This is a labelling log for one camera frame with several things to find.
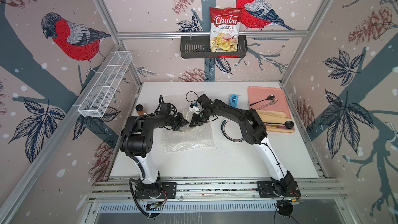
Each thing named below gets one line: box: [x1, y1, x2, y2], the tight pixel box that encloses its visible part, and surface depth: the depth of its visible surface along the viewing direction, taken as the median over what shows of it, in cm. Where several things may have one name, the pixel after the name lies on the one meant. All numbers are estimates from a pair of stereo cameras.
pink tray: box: [248, 86, 292, 119], surface depth 112 cm
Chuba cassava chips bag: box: [209, 6, 243, 52], surface depth 87 cm
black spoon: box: [249, 94, 276, 106], surface depth 112 cm
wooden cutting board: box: [256, 109, 295, 134], surface depth 100 cm
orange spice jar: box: [135, 104, 145, 116], surface depth 97 cm
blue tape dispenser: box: [229, 94, 239, 108], surface depth 109 cm
